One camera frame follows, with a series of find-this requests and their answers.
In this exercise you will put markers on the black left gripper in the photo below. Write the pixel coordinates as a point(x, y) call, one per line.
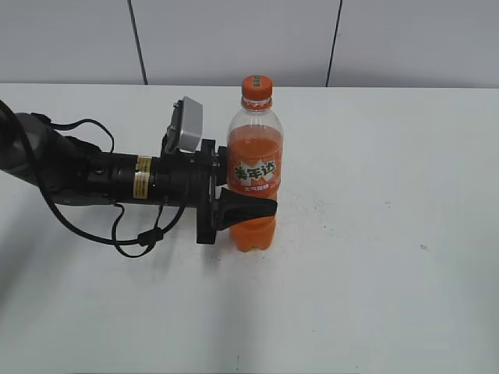
point(232, 208)

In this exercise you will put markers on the orange soda plastic bottle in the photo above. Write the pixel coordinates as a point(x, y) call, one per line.
point(255, 141)

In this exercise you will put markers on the orange bottle cap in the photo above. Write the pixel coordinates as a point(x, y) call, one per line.
point(257, 88)

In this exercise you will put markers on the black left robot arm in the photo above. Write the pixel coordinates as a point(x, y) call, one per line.
point(71, 172)

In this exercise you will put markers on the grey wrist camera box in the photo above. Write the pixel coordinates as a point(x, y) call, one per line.
point(185, 129)

